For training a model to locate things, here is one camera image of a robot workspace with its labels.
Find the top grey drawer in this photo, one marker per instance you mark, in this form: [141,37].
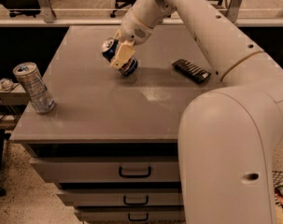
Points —
[107,169]

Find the silver energy drink can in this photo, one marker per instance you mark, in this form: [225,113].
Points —
[30,79]

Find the black chocolate bar wrapper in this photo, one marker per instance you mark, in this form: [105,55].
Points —
[191,71]

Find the clutter on left shelf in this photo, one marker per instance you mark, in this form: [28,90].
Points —
[6,84]

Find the grey drawer cabinet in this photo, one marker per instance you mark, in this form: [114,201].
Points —
[101,113]

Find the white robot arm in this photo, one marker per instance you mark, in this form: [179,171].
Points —
[226,137]

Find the middle grey drawer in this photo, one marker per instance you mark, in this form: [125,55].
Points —
[120,197]

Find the bottom grey drawer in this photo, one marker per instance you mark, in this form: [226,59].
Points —
[130,214]

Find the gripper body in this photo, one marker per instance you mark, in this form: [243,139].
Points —
[134,29]

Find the wire basket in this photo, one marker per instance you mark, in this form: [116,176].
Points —
[277,178]

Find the grey drawer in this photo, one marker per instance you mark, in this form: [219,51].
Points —
[120,197]
[107,169]
[130,214]

